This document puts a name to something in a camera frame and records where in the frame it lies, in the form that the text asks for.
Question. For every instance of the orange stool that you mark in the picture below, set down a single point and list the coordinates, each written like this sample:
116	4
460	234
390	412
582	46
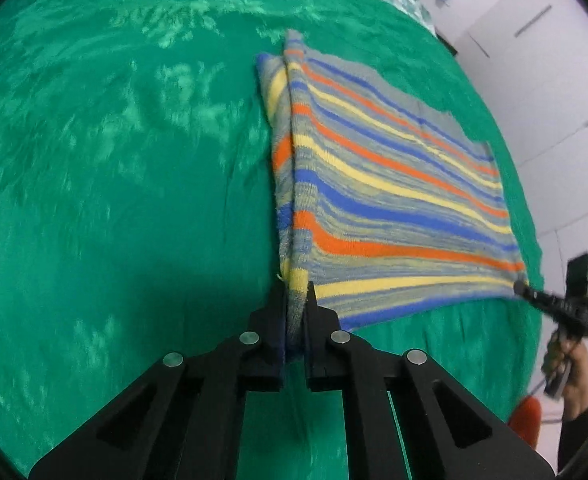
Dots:
526	420

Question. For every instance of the person's right hand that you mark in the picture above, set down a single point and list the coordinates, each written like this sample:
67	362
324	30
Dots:
576	380

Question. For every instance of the person's right forearm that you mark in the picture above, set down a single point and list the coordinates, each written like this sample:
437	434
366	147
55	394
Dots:
576	440

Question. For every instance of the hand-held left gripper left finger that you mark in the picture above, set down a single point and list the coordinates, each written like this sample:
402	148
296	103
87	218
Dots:
269	330

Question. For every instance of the green floral bedspread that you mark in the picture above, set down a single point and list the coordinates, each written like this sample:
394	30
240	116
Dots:
99	185

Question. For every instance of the white wardrobe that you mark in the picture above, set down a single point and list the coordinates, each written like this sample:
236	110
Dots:
549	85

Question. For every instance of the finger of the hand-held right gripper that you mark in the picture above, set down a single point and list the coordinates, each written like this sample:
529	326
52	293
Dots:
541	297

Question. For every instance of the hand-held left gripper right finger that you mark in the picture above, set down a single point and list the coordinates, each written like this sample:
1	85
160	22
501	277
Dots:
319	330

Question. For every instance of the striped knit sweater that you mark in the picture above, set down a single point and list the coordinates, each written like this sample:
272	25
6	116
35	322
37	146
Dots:
399	200

